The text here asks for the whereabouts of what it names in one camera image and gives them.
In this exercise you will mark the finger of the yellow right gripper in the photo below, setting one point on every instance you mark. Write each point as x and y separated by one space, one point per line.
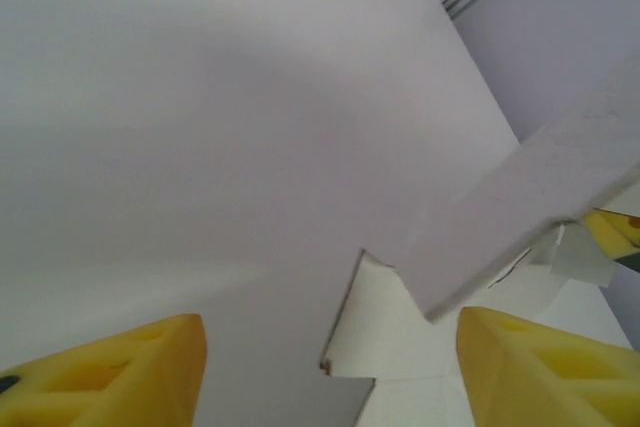
617 232

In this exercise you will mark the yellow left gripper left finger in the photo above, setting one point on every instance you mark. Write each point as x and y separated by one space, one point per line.
100 377

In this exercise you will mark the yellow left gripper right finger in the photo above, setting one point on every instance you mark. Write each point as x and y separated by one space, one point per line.
540 387

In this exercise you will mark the clear plastic box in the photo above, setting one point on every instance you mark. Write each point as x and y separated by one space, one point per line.
515 197

